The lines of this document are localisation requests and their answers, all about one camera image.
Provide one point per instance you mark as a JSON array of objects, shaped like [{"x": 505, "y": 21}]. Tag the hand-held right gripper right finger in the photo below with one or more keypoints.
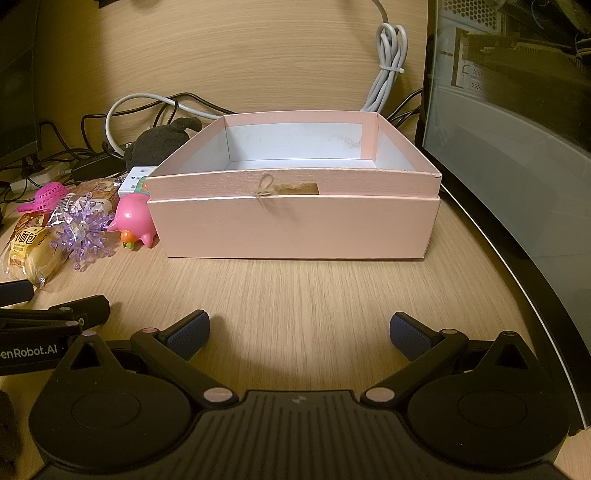
[{"x": 410, "y": 339}]

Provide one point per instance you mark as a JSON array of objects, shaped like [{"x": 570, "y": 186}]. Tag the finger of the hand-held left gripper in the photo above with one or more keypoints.
[
  {"x": 87, "y": 311},
  {"x": 16, "y": 291}
]

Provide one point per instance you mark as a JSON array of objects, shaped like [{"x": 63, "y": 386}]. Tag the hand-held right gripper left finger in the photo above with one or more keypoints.
[{"x": 189, "y": 336}]

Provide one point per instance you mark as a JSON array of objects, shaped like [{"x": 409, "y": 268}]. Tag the yellow bread packet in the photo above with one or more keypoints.
[{"x": 27, "y": 258}]

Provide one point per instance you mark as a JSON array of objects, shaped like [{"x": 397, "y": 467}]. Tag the purple spiky ball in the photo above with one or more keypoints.
[{"x": 81, "y": 230}]

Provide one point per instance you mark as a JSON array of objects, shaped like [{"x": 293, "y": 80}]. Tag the pink toy strainer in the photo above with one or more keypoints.
[{"x": 46, "y": 196}]

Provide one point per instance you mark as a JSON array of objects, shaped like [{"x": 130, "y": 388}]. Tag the pink pig toy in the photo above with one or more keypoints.
[{"x": 134, "y": 217}]

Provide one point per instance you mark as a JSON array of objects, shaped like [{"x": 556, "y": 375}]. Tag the brown snack packet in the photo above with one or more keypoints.
[{"x": 97, "y": 187}]

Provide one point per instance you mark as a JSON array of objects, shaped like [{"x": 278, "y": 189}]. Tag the pink cardboard box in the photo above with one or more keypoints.
[{"x": 295, "y": 226}]

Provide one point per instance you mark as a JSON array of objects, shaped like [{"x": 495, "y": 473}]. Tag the black plush toy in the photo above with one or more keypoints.
[{"x": 157, "y": 141}]

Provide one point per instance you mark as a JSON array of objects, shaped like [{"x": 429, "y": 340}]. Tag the dark cloth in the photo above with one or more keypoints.
[{"x": 8, "y": 429}]

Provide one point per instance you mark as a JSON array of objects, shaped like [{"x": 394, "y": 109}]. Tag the white power strip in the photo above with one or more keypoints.
[{"x": 41, "y": 173}]

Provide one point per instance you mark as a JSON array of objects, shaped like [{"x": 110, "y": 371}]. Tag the black power adapter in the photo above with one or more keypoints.
[{"x": 92, "y": 164}]

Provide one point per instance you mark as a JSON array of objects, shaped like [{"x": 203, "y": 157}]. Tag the brown paper tag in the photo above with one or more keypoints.
[{"x": 295, "y": 188}]

